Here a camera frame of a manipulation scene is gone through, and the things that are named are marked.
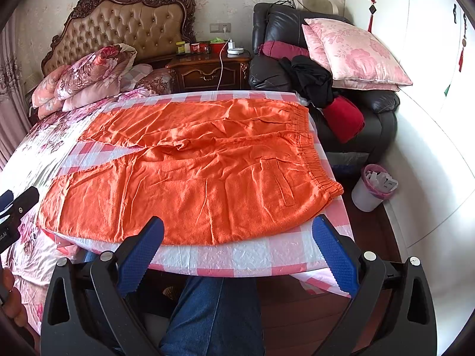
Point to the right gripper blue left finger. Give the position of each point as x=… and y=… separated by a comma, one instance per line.
x=135, y=254

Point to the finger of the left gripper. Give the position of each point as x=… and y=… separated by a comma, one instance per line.
x=5, y=200
x=24, y=202

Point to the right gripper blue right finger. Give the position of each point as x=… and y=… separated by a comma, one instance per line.
x=340, y=253

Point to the orange pants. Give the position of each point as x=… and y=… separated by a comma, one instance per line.
x=200, y=170

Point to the person left hand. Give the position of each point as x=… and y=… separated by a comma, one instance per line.
x=13, y=306

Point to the floral pink bedsheet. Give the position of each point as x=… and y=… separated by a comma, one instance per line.
x=53, y=148

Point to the pink striped curtain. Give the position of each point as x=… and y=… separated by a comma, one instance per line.
x=14, y=120

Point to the white trash bin pink liner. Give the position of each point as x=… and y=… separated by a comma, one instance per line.
x=374, y=187

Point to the person leg blue jeans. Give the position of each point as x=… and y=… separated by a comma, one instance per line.
x=216, y=316

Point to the folded floral quilt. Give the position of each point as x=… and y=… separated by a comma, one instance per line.
x=94, y=77

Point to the red folded cloth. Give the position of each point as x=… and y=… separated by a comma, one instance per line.
x=344, y=119

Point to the black garment on chair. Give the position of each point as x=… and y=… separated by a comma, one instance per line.
x=312, y=81

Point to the dark wooden nightstand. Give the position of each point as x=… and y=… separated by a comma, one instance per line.
x=209, y=72

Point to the large pink floral pillow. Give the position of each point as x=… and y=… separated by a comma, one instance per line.
x=355, y=58

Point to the red cup on nightstand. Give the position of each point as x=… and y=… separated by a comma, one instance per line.
x=216, y=48

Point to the tufted tan headboard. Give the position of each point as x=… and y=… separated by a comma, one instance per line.
x=151, y=27

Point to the magenta cushion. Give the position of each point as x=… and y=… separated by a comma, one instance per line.
x=278, y=50

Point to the black leather armchair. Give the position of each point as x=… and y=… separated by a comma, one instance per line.
x=282, y=23

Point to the red chinese knot ornament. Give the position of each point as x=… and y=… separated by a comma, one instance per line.
x=372, y=10

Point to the beige massager on chair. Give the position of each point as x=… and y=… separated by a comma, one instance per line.
x=319, y=6

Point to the wall power outlet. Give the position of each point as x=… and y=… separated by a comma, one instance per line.
x=220, y=28

